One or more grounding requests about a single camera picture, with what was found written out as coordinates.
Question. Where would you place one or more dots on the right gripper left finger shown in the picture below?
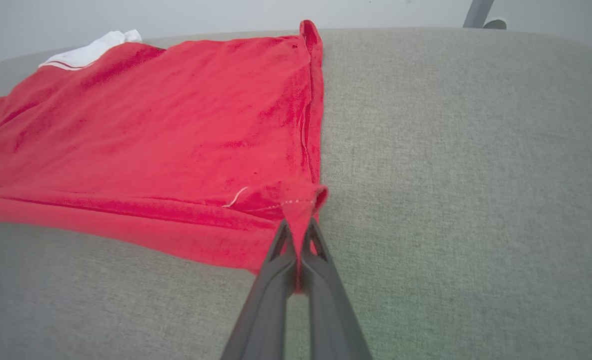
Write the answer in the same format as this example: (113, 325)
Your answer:
(265, 320)

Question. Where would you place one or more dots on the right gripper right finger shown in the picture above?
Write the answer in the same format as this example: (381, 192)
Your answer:
(331, 320)

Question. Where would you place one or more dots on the red garment with white collar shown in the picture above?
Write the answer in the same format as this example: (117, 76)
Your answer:
(150, 130)

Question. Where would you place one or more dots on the grey fabric sofa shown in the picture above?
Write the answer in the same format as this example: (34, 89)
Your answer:
(451, 175)

